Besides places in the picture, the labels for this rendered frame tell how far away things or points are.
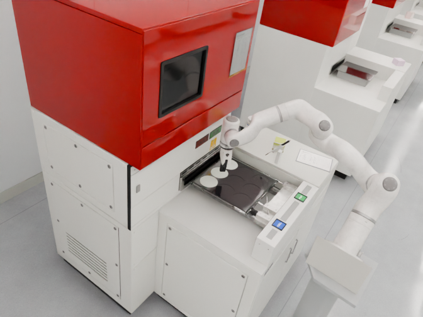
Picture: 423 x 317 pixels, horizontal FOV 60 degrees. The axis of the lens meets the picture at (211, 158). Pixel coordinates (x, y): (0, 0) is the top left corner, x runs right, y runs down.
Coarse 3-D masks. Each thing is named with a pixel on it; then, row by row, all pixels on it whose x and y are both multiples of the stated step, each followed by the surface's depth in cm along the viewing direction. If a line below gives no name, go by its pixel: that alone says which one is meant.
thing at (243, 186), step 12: (240, 168) 218; (228, 180) 208; (240, 180) 209; (252, 180) 211; (264, 180) 212; (216, 192) 198; (228, 192) 199; (240, 192) 200; (252, 192) 202; (240, 204) 193; (252, 204) 194
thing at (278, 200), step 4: (284, 188) 211; (280, 192) 208; (284, 192) 208; (288, 192) 209; (292, 192) 209; (276, 196) 205; (280, 196) 205; (284, 196) 205; (288, 196) 206; (272, 200) 202; (276, 200) 202; (280, 200) 202; (284, 200) 203; (272, 204) 199; (276, 204) 199; (280, 204) 200; (264, 212) 193; (272, 216) 191; (256, 220) 188; (260, 224) 188; (264, 224) 186
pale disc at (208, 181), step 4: (204, 176) 208; (208, 176) 208; (200, 180) 204; (204, 180) 205; (208, 180) 205; (212, 180) 206; (216, 180) 206; (204, 184) 202; (208, 184) 202; (212, 184) 203; (216, 184) 203
